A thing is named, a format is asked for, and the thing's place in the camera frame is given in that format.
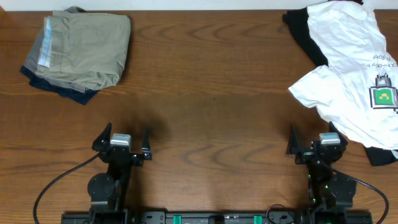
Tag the black t-shirt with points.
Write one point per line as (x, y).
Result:
(298, 26)

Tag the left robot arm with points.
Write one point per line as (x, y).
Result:
(108, 190)

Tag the folded khaki trousers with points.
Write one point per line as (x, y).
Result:
(81, 51)

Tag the folded navy garment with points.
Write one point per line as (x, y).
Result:
(42, 84)

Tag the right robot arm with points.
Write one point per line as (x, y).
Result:
(331, 193)

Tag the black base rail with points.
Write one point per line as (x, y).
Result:
(273, 216)

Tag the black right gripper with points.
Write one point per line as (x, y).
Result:
(305, 154)

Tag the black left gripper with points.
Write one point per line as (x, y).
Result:
(103, 143)

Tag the white printed t-shirt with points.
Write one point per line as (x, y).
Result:
(357, 89)

